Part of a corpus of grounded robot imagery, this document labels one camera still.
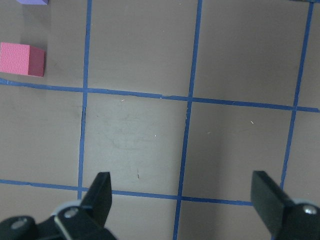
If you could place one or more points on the pink foam cube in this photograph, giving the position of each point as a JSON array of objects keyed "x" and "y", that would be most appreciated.
[{"x": 22, "y": 59}]

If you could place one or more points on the purple foam cube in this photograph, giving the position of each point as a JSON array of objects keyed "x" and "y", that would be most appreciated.
[{"x": 33, "y": 2}]

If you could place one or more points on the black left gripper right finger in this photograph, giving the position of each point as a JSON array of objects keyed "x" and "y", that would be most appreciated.
[{"x": 284, "y": 217}]

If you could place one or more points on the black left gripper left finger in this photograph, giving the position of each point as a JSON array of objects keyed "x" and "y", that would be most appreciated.
[{"x": 87, "y": 220}]

